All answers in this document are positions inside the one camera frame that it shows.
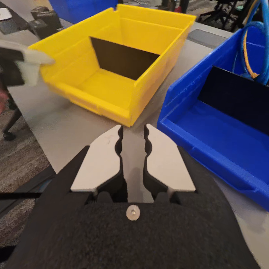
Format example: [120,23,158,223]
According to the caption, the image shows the person's left hand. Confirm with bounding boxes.
[0,91,10,114]

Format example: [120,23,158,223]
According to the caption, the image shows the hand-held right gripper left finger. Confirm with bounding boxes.
[71,125,126,203]

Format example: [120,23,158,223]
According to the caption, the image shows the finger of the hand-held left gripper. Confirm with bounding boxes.
[0,40,55,65]
[15,62,41,87]

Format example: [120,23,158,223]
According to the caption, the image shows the black office chair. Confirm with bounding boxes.
[198,0,252,31]

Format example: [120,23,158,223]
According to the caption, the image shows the blue plastic bin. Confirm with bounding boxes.
[157,29,269,211]
[48,0,118,24]

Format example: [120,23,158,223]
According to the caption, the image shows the black box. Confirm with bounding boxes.
[30,6,63,38]

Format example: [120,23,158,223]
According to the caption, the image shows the blue ethernet cable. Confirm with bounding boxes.
[240,0,269,86]

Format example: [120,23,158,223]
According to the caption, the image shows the orange ethernet cable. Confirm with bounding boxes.
[243,36,259,79]

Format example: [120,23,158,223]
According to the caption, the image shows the yellow plastic bin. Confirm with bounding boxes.
[29,4,197,127]

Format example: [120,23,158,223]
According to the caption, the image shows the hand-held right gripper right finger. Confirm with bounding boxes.
[143,124,196,203]

